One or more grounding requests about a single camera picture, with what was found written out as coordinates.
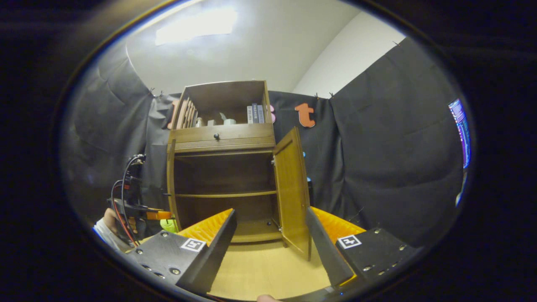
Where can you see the wooden double-door shoe cabinet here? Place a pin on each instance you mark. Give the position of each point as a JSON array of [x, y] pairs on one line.
[[218, 176]]

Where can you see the small blue book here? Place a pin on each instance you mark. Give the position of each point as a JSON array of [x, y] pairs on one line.
[[255, 113]]

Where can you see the small grey book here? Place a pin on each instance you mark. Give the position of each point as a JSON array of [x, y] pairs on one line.
[[261, 114]]

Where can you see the pale green figurine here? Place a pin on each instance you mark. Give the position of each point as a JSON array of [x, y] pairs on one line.
[[228, 121]]

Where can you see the green frog toy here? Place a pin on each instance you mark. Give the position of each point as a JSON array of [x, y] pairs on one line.
[[168, 226]]

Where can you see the computer monitor screen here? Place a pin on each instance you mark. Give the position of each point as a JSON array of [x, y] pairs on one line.
[[460, 130]]

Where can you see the small white book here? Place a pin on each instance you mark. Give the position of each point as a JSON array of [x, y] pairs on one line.
[[249, 114]]

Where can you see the wooden shoe cabinet door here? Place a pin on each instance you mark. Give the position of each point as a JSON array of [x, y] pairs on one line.
[[291, 188], [170, 184]]

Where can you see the black backdrop cloth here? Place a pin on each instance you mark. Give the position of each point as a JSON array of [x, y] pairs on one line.
[[398, 147]]

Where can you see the wooden cabinet drawer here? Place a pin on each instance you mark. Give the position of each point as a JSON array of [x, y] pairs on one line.
[[243, 134]]

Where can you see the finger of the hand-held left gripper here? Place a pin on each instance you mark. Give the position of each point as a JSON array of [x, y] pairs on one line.
[[159, 215]]

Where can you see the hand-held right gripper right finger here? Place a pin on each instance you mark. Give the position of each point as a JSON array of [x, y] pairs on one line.
[[325, 251]]

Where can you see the black tripod stand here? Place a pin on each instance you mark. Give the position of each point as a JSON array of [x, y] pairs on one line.
[[135, 180]]

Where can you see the small glass jar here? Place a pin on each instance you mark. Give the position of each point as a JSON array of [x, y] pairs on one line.
[[199, 122]]

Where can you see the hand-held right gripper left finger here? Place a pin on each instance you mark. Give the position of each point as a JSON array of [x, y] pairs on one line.
[[214, 256]]

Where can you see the brown wooden slat rack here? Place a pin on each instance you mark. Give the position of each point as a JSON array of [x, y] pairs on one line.
[[187, 113]]

